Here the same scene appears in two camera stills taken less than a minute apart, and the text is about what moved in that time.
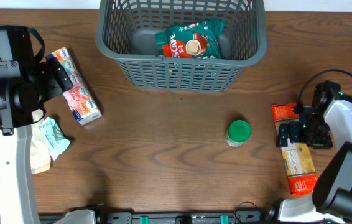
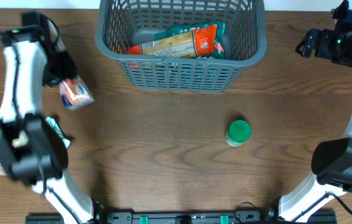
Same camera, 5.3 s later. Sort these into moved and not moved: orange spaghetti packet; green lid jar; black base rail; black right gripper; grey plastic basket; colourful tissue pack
Moved: black right gripper; colourful tissue pack; orange spaghetti packet
Not moved: green lid jar; black base rail; grey plastic basket
